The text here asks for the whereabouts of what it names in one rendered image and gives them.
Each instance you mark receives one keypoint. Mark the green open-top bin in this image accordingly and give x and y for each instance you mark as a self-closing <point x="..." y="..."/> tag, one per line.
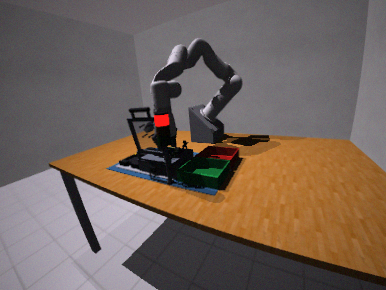
<point x="205" y="172"/>

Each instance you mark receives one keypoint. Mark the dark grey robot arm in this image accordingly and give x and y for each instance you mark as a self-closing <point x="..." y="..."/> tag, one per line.
<point x="182" y="58"/>

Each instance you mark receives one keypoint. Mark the green circuit board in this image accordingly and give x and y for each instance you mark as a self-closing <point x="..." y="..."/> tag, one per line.
<point x="174" y="150"/>

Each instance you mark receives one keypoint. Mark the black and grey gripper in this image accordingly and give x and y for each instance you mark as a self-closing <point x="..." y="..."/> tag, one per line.
<point x="173" y="129"/>

